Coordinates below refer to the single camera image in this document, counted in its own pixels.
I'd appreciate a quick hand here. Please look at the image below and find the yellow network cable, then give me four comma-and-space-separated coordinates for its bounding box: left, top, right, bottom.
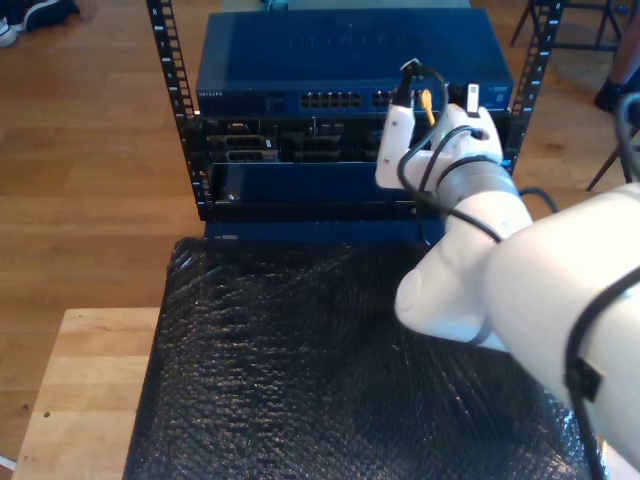
418, 88, 437, 127

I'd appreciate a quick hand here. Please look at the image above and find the black metal stool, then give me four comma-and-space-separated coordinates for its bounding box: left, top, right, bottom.
509, 0, 626, 54

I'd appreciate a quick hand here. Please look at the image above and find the dark legged chair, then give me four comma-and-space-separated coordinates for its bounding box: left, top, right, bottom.
587, 122, 640, 192

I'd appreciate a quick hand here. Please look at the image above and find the person's leg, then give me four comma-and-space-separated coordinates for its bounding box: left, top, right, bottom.
594, 0, 640, 116

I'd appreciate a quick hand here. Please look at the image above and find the blue rack base panel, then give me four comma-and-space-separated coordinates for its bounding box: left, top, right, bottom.
203, 218, 446, 246

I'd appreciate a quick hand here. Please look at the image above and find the black rack server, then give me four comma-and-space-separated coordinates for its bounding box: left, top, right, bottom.
199, 115, 511, 164

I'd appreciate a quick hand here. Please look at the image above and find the black bubble wrap mat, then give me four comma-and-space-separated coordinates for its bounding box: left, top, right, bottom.
122, 234, 609, 480

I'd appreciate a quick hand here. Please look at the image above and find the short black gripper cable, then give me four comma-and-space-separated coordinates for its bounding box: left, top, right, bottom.
429, 124, 490, 194

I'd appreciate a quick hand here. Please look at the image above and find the long black camera cable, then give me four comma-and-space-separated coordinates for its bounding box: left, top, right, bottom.
392, 58, 640, 480

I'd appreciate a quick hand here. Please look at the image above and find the blue network switch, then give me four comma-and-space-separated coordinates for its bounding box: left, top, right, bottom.
194, 7, 515, 119

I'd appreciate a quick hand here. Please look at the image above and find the black rack frame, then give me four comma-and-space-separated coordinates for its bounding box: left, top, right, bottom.
144, 0, 566, 224

